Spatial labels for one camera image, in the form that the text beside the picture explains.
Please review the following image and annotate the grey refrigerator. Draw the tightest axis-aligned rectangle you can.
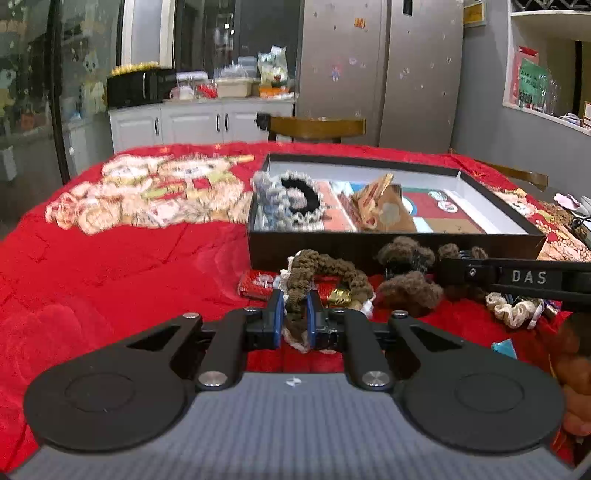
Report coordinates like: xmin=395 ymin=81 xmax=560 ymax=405
xmin=295 ymin=0 xmax=465 ymax=153

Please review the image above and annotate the blue and white scrunchie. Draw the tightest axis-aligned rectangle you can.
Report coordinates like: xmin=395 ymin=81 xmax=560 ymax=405
xmin=252 ymin=171 xmax=296 ymax=232

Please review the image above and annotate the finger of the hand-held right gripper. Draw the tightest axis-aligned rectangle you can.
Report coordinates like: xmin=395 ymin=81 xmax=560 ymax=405
xmin=436 ymin=257 xmax=504 ymax=289

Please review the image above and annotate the person's right hand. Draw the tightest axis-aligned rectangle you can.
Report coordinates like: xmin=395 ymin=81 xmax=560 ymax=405
xmin=551 ymin=311 xmax=591 ymax=437

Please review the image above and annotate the brown scrunchie with cream edge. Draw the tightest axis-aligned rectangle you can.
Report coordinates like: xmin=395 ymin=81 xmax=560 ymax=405
xmin=279 ymin=249 xmax=375 ymax=354

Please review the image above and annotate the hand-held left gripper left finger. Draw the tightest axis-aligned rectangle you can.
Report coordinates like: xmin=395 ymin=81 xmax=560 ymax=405
xmin=127 ymin=288 xmax=284 ymax=391

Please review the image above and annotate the black shallow cardboard box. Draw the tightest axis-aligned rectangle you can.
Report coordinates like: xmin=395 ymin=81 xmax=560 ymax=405
xmin=247 ymin=154 xmax=548 ymax=273

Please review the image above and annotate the wooden chair back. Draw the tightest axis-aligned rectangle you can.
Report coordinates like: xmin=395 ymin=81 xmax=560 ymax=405
xmin=256 ymin=113 xmax=367 ymax=144

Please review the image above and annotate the black scrunchie with cat charm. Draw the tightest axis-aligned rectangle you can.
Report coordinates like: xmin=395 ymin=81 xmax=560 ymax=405
xmin=277 ymin=171 xmax=326 ymax=227

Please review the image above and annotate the white printed bag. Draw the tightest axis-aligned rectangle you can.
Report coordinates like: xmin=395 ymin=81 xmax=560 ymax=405
xmin=257 ymin=45 xmax=289 ymax=86

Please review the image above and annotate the white wall shelf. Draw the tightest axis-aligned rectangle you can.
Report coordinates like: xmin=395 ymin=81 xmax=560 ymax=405
xmin=502 ymin=0 xmax=591 ymax=134

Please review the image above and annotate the gold wrapped candy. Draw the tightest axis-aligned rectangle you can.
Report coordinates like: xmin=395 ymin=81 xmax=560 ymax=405
xmin=323 ymin=277 xmax=354 ymax=305

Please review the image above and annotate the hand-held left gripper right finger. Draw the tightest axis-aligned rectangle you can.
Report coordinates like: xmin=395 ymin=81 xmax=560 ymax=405
xmin=307 ymin=288 xmax=465 ymax=391

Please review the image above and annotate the black cable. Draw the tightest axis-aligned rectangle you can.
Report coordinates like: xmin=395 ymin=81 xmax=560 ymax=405
xmin=570 ymin=217 xmax=591 ymax=250

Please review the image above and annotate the white kitchen cabinet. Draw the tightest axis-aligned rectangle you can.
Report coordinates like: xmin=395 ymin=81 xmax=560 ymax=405
xmin=108 ymin=99 xmax=296 ymax=155

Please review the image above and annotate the printed paper sheet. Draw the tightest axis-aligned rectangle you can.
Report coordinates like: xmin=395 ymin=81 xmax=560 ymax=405
xmin=318 ymin=180 xmax=485 ymax=234

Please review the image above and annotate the black microwave oven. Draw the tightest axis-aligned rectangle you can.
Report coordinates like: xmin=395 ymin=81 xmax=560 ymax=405
xmin=106 ymin=68 xmax=177 ymax=109

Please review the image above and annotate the red snack packet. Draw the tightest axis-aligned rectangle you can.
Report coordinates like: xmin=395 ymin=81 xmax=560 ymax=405
xmin=238 ymin=270 xmax=282 ymax=301

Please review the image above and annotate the wooden chair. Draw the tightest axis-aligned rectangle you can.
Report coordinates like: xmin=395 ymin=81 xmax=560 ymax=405
xmin=450 ymin=148 xmax=549 ymax=191
xmin=256 ymin=113 xmax=367 ymax=144

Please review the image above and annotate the beige plastic basin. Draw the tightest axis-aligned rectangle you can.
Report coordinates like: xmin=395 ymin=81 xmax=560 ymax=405
xmin=215 ymin=78 xmax=254 ymax=99

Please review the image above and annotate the glass sliding door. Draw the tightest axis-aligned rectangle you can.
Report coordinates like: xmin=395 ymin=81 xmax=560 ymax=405
xmin=0 ymin=0 xmax=125 ymax=222

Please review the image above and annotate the yellow tray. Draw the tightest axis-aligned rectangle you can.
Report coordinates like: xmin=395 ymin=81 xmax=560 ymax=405
xmin=111 ymin=61 xmax=160 ymax=77

